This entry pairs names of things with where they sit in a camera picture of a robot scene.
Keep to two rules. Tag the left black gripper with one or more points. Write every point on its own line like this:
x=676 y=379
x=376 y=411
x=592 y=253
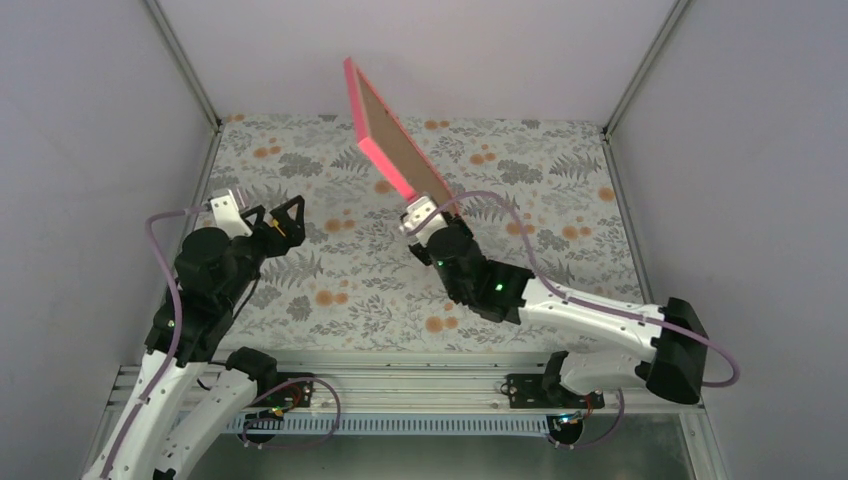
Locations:
x=294 y=233

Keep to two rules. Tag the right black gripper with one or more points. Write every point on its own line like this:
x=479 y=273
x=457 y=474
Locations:
x=458 y=223

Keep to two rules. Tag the yellow screwdriver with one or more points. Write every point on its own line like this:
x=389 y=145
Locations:
x=276 y=225

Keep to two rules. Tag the pink picture frame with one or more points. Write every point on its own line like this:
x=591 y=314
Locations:
x=384 y=140

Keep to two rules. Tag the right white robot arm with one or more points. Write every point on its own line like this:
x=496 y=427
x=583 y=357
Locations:
x=615 y=344

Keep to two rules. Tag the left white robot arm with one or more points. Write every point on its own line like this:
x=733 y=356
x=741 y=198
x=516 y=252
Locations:
x=146 y=443

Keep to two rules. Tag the floral table mat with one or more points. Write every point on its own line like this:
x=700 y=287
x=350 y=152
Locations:
x=354 y=285

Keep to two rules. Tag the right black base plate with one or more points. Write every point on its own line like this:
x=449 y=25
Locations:
x=530 y=391

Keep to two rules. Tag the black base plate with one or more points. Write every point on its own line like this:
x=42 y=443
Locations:
x=530 y=391
x=296 y=395

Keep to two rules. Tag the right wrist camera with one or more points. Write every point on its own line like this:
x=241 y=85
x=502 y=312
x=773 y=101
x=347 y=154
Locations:
x=418 y=215

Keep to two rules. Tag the grey slotted cable duct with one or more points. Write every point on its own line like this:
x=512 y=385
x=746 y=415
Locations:
x=406 y=424

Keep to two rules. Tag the aluminium mounting rail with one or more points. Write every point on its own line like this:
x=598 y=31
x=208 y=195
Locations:
x=418 y=383

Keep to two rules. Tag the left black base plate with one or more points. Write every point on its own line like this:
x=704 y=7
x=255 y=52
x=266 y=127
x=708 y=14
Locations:
x=296 y=395

